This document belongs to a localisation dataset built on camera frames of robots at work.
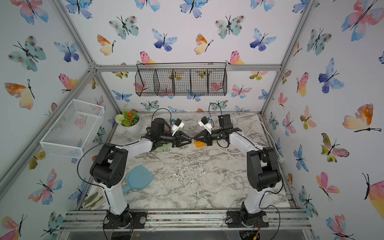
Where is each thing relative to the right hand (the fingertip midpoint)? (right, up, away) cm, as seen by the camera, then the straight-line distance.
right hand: (197, 137), depth 83 cm
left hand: (-3, -1, 0) cm, 3 cm away
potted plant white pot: (-43, +4, +18) cm, 47 cm away
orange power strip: (+1, -6, +17) cm, 18 cm away
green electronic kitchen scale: (-21, -7, +16) cm, 28 cm away
